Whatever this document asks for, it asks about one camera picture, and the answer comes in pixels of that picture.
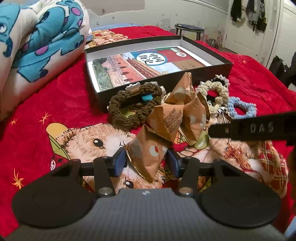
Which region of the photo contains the cream crocheted scrunchie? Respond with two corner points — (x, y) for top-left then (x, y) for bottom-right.
(196, 80), (229, 105)

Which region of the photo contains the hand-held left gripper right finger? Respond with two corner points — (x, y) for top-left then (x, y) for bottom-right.
(168, 149), (241, 198)

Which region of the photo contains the blue monster printed blanket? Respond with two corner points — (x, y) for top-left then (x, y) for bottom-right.
(0, 0), (90, 121)

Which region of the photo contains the white louvered door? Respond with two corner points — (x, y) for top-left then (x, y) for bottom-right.
(264, 0), (296, 70)

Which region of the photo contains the brown crocheted scrunchie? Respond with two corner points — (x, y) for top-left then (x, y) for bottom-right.
(107, 82), (165, 131)

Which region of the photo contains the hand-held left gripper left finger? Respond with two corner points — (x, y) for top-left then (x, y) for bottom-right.
(50, 148), (127, 198)

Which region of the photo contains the round dark stool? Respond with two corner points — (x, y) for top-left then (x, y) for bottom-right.
(174, 23), (205, 41)

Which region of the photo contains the small teal object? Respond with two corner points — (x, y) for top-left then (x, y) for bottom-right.
(141, 93), (156, 103)

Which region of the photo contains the light blue crocheted scrunchie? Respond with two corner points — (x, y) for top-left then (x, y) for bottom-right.
(227, 96), (257, 119)

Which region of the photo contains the black scrunchie with white trim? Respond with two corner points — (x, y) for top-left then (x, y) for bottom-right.
(204, 75), (231, 105)

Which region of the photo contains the black printed hanging garment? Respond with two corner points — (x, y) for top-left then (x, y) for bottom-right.
(255, 0), (270, 32)

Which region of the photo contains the metal keyring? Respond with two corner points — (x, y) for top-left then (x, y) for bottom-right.
(216, 106), (230, 124)

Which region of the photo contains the orange pyramid snack packet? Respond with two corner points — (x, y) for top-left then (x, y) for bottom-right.
(181, 97), (210, 145)
(147, 102), (185, 144)
(166, 72), (197, 105)
(124, 125), (170, 183)

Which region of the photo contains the shallow black cardboard box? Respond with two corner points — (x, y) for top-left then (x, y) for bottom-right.
(84, 35), (233, 114)

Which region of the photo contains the black bag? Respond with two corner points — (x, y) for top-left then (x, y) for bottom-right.
(269, 54), (296, 89)

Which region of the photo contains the printed picture book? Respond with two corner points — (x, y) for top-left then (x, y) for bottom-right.
(91, 46), (206, 90)

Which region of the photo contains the grey hanging garment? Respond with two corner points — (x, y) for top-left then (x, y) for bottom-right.
(245, 0), (258, 25)

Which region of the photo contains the green round keychain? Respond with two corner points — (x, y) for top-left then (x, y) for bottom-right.
(194, 130), (210, 149)

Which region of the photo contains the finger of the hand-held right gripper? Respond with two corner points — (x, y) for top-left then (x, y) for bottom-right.
(208, 122), (233, 140)

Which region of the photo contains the black hanging jacket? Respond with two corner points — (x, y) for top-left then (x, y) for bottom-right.
(230, 0), (244, 23)

